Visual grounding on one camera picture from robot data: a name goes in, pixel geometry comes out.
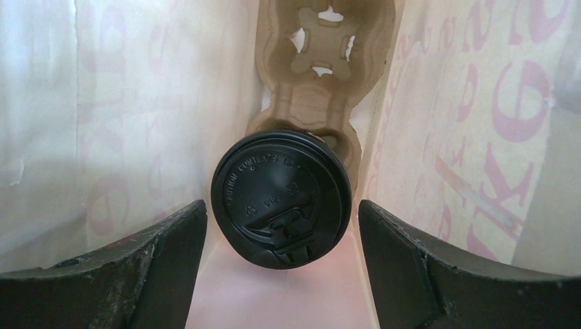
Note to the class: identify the brown carrier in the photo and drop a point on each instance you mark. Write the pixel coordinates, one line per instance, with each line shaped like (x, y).
(319, 60)

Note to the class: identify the cream pink paper bag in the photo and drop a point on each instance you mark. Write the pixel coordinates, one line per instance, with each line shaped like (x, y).
(115, 115)

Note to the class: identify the black cup lid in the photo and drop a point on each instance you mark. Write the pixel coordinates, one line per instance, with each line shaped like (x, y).
(281, 198)

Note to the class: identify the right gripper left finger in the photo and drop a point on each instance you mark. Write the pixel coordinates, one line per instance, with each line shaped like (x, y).
(145, 280)

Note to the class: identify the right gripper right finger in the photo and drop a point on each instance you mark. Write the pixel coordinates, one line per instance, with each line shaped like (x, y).
(420, 281)

